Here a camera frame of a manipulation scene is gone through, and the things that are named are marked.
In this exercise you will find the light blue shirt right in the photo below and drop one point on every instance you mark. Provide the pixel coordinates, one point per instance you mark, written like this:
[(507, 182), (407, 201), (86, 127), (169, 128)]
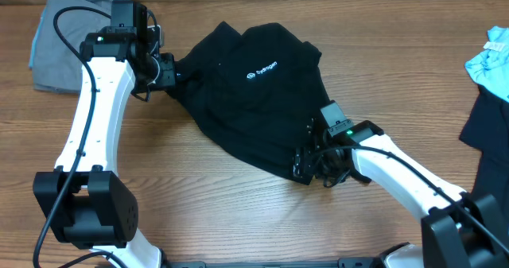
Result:
[(490, 67)]

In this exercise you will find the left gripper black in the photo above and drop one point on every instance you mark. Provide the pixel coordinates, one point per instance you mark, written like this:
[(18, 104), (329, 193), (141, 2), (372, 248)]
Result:
[(169, 76)]

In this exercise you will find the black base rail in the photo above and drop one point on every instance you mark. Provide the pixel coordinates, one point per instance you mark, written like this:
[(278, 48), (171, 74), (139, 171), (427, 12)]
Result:
[(270, 265)]

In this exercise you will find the black garment at right edge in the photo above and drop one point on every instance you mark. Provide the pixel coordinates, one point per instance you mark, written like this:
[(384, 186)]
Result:
[(487, 131)]

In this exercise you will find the folded grey trousers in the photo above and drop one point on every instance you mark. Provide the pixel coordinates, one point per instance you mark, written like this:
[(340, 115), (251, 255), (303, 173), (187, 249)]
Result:
[(55, 68)]

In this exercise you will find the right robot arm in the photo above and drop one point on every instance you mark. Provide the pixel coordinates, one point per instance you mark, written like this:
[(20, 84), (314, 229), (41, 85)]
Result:
[(457, 229)]

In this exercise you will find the black Sydrogen t-shirt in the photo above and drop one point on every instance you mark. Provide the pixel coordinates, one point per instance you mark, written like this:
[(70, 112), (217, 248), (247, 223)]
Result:
[(254, 94)]

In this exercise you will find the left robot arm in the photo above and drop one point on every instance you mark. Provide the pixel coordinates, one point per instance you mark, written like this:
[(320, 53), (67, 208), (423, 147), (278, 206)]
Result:
[(83, 200)]

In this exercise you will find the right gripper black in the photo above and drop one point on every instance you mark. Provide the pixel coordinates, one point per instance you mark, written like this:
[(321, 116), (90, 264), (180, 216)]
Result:
[(302, 161)]

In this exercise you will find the folded light blue garment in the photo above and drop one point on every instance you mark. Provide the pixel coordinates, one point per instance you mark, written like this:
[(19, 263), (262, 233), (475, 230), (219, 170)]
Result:
[(34, 43)]

